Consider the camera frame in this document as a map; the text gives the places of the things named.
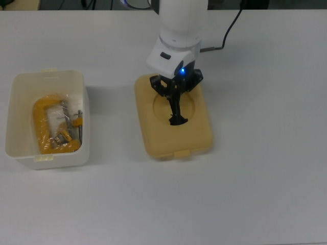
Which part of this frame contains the white plastic tool case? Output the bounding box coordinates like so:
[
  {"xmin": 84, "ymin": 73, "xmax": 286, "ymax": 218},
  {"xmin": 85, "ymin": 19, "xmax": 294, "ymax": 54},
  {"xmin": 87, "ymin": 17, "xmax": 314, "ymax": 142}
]
[{"xmin": 4, "ymin": 67, "xmax": 91, "ymax": 170}]

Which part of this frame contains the tan plastic case lid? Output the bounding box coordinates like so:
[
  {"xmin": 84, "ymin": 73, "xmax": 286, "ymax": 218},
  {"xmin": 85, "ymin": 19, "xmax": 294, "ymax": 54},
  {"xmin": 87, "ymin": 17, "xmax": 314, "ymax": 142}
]
[{"xmin": 134, "ymin": 73, "xmax": 214, "ymax": 161}]

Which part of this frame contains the black cable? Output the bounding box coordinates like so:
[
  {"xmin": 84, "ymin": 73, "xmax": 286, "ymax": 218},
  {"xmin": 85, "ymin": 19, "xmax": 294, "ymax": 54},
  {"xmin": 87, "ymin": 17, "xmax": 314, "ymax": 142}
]
[{"xmin": 200, "ymin": 0, "xmax": 247, "ymax": 52}]

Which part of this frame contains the yellow C-clamp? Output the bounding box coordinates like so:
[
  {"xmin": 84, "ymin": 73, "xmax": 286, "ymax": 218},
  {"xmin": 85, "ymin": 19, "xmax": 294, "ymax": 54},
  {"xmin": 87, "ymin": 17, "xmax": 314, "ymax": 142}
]
[{"xmin": 32, "ymin": 94, "xmax": 84, "ymax": 155}]

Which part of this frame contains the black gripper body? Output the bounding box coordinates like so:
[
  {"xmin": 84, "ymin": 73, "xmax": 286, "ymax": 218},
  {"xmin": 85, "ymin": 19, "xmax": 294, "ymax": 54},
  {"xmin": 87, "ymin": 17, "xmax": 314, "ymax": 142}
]
[{"xmin": 170, "ymin": 68, "xmax": 195, "ymax": 86}]

